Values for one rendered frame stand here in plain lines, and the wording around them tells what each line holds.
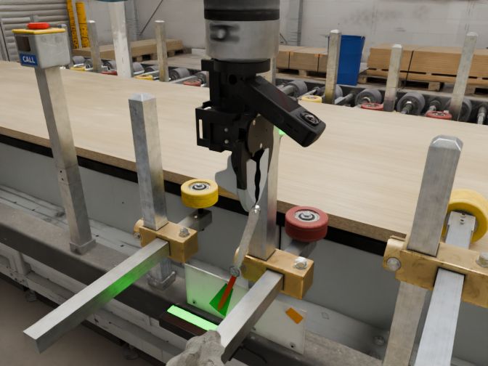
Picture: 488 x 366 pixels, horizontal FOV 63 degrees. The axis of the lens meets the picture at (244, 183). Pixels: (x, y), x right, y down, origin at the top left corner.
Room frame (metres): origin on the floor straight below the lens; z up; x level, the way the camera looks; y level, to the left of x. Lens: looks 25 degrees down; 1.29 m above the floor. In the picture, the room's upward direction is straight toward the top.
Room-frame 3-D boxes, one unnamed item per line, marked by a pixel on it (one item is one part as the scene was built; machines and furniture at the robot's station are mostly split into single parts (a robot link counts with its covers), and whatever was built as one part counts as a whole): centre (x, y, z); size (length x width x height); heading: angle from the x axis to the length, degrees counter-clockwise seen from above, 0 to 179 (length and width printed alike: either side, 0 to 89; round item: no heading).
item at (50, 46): (0.85, 0.41, 1.18); 0.07 x 0.07 x 0.08; 59
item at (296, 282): (0.58, -0.05, 0.85); 0.14 x 0.06 x 0.05; 59
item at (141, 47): (8.82, 2.33, 0.23); 2.41 x 0.77 x 0.17; 150
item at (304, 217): (0.66, -0.12, 0.85); 0.08 x 0.08 x 0.11
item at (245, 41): (0.52, 0.00, 1.23); 0.10 x 0.09 x 0.05; 150
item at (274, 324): (0.58, 0.01, 0.75); 0.26 x 0.01 x 0.10; 59
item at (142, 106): (0.72, 0.18, 0.88); 0.04 x 0.04 x 0.48; 59
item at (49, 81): (0.85, 0.41, 0.93); 0.05 x 0.05 x 0.45; 59
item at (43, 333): (0.61, 0.20, 0.82); 0.44 x 0.03 x 0.04; 149
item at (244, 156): (0.49, 0.00, 1.09); 0.05 x 0.02 x 0.09; 150
